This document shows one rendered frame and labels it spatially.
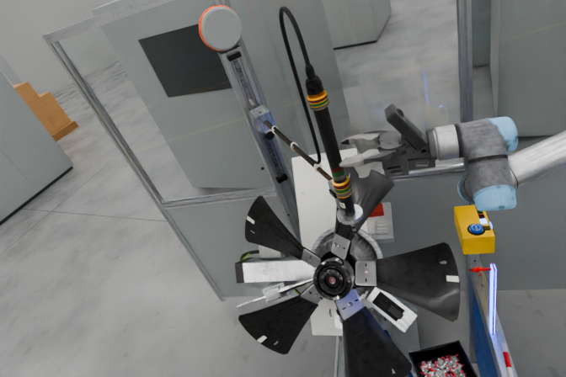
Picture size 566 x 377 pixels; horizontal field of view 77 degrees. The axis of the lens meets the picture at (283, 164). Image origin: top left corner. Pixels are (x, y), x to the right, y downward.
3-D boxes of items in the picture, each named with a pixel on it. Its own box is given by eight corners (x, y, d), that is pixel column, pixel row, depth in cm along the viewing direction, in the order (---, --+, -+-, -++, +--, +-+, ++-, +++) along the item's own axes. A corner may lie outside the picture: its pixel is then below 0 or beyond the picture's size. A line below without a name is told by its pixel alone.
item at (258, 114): (253, 126, 149) (245, 108, 144) (267, 119, 150) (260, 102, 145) (261, 135, 140) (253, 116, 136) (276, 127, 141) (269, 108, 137)
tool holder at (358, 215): (328, 211, 100) (320, 185, 94) (349, 199, 101) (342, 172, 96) (346, 229, 92) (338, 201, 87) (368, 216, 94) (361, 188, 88)
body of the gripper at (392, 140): (382, 179, 82) (438, 172, 78) (376, 149, 78) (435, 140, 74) (381, 160, 88) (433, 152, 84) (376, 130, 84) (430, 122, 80)
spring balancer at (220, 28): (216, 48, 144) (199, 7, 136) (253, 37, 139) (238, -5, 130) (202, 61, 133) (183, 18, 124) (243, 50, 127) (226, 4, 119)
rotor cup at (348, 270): (321, 294, 119) (311, 306, 107) (315, 250, 120) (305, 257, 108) (364, 293, 114) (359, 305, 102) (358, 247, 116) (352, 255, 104)
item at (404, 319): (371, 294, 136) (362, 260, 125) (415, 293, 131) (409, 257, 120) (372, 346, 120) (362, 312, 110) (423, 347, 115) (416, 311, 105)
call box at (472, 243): (454, 225, 140) (453, 205, 134) (483, 223, 137) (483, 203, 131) (463, 257, 127) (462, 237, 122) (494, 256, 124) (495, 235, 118)
